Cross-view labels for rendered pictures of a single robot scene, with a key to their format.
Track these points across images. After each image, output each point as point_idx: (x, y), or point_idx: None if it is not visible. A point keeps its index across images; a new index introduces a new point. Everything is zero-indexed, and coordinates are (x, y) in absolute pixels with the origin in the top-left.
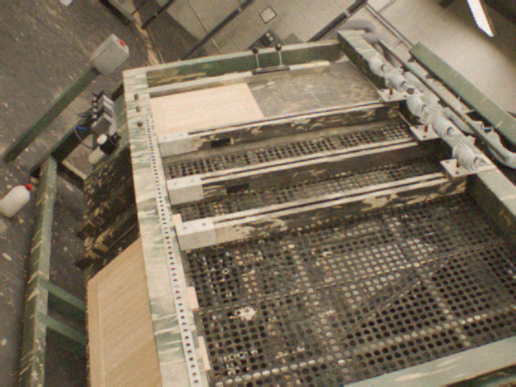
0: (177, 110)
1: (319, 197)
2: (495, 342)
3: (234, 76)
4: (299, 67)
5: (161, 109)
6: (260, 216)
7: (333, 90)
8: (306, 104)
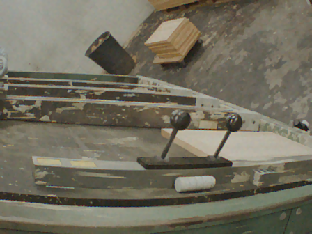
0: (283, 146)
1: (96, 82)
2: (33, 72)
3: (255, 161)
4: (113, 162)
5: (301, 147)
6: (136, 84)
7: (45, 146)
8: (97, 139)
